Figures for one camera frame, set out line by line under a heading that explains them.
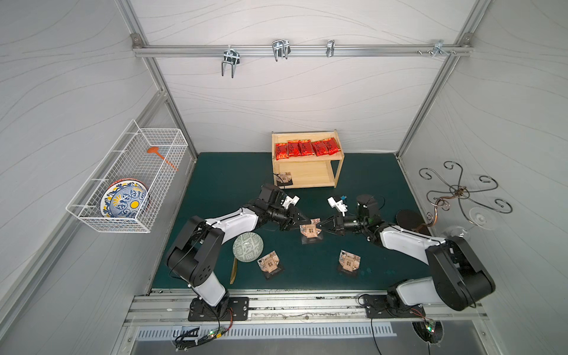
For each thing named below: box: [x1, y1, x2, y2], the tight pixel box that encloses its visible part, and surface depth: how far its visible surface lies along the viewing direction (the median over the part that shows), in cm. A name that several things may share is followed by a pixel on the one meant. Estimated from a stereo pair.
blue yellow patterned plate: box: [99, 178, 150, 219], surface depth 62 cm
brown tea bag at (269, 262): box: [256, 250, 280, 273], surface depth 86 cm
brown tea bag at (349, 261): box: [338, 249, 361, 273], surface depth 86 cm
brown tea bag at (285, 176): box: [275, 171, 293, 183], surface depth 110 cm
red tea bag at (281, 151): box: [275, 142, 290, 161], surface depth 92 cm
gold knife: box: [229, 258, 238, 285], surface depth 84 cm
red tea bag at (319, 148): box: [310, 140, 330, 157], surface depth 94 cm
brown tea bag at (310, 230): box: [299, 218, 322, 239], surface depth 80 cm
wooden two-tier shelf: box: [271, 129, 345, 189], surface depth 98 cm
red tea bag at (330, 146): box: [322, 136, 341, 156], surface depth 94 cm
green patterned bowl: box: [232, 231, 265, 263], surface depth 88 cm
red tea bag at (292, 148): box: [286, 139, 302, 157], surface depth 95 cm
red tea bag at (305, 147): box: [297, 139, 315, 157], surface depth 95 cm
